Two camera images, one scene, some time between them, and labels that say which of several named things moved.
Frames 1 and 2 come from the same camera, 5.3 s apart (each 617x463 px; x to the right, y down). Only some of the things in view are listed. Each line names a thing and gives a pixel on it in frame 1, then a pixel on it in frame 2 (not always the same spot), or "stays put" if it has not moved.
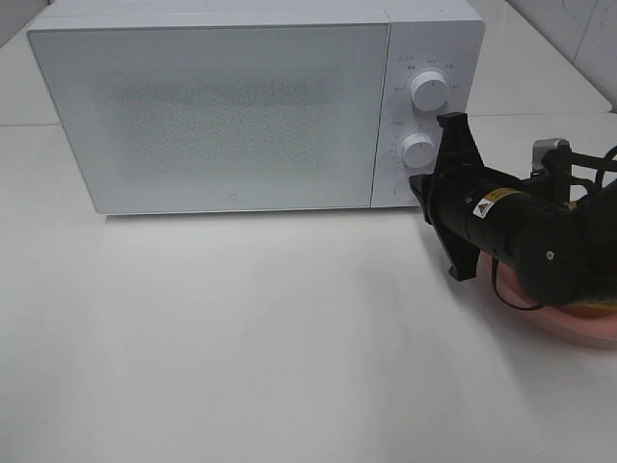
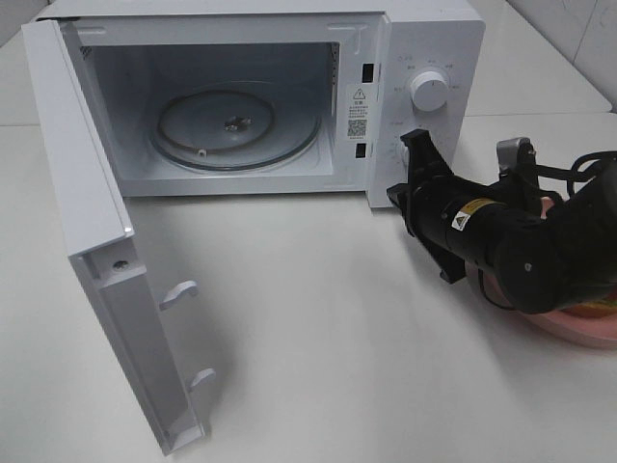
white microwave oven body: [201, 108] stays put
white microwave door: [220, 118] -> [97, 228]
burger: [592, 310] stays put
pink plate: [599, 331] stays put
